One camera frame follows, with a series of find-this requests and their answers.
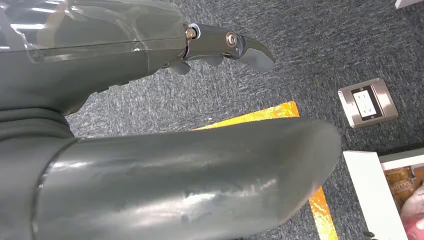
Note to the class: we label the pink soft item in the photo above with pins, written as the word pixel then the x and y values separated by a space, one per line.
pixel 415 215

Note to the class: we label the orange floor tape strip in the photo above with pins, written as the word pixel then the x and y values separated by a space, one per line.
pixel 265 115
pixel 323 217

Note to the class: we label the white furniture edge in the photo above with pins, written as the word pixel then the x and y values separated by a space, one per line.
pixel 407 3

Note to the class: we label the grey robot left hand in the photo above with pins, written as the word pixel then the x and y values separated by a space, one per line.
pixel 165 185

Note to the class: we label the small black object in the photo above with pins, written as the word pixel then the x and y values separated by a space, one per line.
pixel 369 236

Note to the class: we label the steel floor power socket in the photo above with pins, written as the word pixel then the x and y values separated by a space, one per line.
pixel 367 103

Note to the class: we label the white open box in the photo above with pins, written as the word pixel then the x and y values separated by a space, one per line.
pixel 371 192

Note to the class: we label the orange snack packages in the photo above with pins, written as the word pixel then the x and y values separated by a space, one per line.
pixel 399 184

